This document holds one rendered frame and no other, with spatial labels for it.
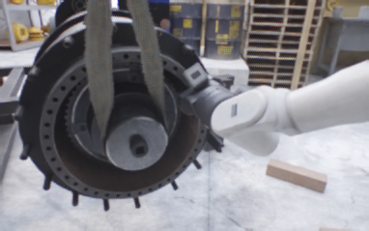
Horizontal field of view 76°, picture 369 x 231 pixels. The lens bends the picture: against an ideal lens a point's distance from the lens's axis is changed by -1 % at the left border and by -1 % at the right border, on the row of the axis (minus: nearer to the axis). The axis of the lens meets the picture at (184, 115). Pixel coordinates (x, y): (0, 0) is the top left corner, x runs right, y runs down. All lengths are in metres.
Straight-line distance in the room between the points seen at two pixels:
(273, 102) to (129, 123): 0.30
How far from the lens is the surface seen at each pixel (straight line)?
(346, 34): 5.06
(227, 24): 3.69
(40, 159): 0.71
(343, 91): 0.34
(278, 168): 1.92
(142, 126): 0.54
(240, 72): 3.27
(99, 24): 0.49
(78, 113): 0.67
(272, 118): 0.36
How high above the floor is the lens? 1.14
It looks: 24 degrees down
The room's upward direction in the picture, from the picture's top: 2 degrees clockwise
